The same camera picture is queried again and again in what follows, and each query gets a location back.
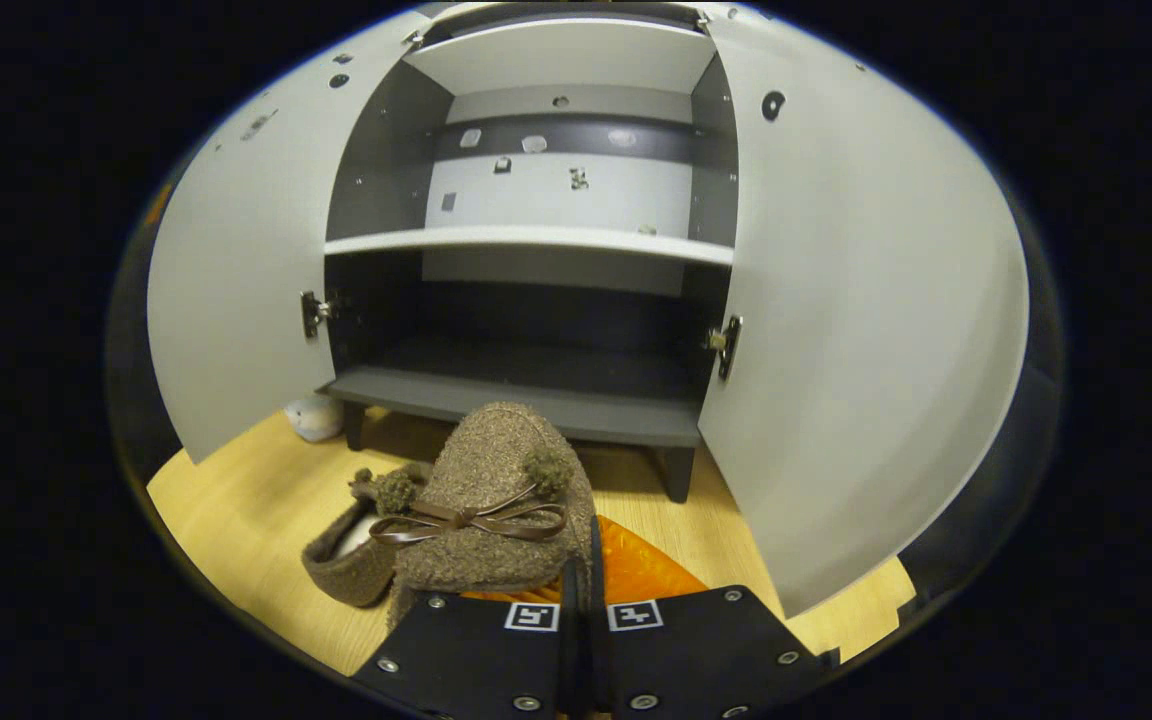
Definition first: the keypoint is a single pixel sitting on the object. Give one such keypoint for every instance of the white blue plush toy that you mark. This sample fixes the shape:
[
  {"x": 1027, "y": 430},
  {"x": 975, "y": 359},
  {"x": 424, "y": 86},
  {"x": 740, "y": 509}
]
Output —
[{"x": 314, "y": 418}]

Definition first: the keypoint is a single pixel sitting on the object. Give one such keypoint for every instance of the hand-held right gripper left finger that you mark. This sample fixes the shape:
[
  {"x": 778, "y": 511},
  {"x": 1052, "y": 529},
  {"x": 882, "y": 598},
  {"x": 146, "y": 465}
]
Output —
[{"x": 476, "y": 650}]

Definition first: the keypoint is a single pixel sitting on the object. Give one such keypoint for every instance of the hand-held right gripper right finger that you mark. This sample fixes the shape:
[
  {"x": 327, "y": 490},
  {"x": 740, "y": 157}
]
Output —
[{"x": 696, "y": 650}]

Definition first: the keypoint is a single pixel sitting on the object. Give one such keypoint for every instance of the white door grey cat sticker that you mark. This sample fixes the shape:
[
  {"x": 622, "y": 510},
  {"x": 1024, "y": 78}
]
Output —
[{"x": 236, "y": 280}]

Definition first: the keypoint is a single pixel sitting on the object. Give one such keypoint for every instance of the brown fuzzy shoe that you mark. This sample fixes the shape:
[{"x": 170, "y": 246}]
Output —
[
  {"x": 486, "y": 460},
  {"x": 346, "y": 575}
]

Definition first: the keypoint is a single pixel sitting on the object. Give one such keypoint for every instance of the white door black cat sticker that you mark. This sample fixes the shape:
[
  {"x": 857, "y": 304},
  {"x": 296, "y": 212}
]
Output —
[{"x": 866, "y": 330}]

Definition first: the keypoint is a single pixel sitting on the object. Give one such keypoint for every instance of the white shoe cabinet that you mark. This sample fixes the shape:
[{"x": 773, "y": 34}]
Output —
[{"x": 536, "y": 240}]

